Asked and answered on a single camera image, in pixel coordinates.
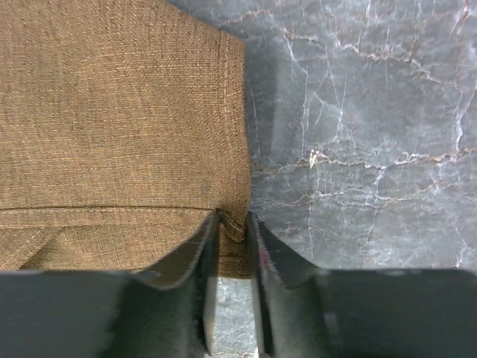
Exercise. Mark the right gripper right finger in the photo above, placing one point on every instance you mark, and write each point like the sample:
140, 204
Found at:
302, 310

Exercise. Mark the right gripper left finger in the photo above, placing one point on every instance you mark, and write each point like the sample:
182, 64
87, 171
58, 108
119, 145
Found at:
165, 310

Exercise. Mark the brown cloth napkin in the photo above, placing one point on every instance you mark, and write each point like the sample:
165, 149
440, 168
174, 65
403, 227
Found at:
122, 128

